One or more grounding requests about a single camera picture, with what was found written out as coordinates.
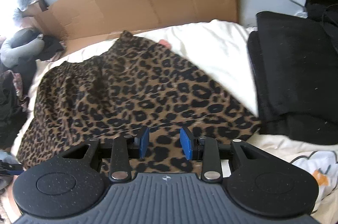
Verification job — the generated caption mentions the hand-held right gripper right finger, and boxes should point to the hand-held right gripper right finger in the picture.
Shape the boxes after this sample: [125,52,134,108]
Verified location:
[180,127,267,183]

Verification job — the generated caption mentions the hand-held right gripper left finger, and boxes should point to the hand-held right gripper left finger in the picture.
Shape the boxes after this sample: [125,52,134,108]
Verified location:
[62,126,150,183]

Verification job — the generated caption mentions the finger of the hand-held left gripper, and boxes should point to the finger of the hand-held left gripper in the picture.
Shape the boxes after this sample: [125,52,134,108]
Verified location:
[0,159,24,176]

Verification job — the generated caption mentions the leopard print skirt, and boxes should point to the leopard print skirt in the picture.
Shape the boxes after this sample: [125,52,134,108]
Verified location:
[16,30,262,177]

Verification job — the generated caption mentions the folded black clothes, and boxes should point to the folded black clothes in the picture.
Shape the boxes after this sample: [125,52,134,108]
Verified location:
[247,11,338,146]

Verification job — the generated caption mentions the black floral lace garment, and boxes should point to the black floral lace garment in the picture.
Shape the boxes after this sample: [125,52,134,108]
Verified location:
[0,69,30,121]

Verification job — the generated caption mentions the cream bear print blanket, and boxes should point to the cream bear print blanket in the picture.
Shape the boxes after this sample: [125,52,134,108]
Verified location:
[11,19,338,210]

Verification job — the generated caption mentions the grey neck pillow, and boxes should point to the grey neck pillow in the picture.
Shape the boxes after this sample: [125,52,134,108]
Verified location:
[0,30,45,67]

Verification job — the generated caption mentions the black cloth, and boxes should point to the black cloth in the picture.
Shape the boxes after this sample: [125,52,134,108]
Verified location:
[38,36,65,61]

